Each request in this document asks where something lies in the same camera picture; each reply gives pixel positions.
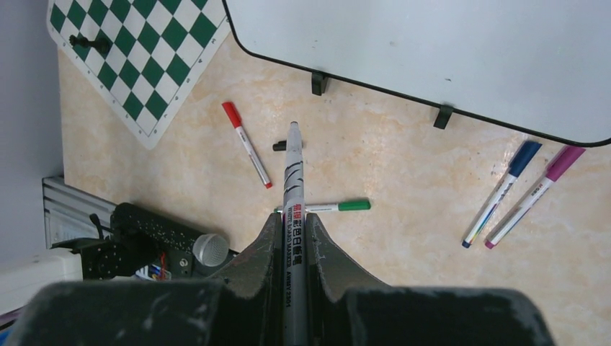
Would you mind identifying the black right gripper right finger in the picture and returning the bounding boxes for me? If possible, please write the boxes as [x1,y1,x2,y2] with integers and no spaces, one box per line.
[305,213,387,345]

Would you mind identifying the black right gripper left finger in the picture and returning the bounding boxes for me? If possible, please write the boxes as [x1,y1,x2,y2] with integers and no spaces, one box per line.
[210,213,283,345]

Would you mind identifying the white black whiteboard marker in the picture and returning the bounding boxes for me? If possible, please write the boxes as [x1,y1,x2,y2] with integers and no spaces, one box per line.
[282,121,309,345]

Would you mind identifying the black marker cap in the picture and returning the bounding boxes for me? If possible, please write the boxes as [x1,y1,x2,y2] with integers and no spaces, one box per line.
[272,141,287,151]

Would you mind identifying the white whiteboard black frame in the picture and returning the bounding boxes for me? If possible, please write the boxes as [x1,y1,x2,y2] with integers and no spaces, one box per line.
[223,1,610,147]

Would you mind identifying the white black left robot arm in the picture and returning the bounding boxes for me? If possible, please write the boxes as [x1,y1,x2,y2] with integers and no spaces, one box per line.
[1,226,161,316]

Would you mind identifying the silver mesh knob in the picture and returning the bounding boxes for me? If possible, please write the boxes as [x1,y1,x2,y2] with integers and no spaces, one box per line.
[192,234,229,267]

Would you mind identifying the green capped marker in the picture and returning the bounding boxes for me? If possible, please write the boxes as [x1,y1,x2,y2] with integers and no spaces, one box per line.
[303,199,372,213]

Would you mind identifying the red capped marker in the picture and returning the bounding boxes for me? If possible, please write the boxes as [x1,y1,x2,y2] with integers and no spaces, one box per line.
[222,102,272,189]

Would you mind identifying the blue capped marker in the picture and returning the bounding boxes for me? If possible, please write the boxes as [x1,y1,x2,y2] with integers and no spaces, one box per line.
[461,140,542,249]

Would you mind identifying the green white chess mat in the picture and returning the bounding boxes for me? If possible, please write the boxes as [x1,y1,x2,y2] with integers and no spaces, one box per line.
[46,0,231,149]

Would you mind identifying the pink capped marker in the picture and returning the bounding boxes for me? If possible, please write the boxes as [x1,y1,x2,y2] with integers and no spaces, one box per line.
[484,145,586,249]

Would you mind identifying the black chess piece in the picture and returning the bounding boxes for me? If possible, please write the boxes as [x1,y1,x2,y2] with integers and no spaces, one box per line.
[68,35,111,55]

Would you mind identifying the aluminium frame rail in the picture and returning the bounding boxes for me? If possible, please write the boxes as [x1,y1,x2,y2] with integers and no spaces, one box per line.
[42,176,116,248]

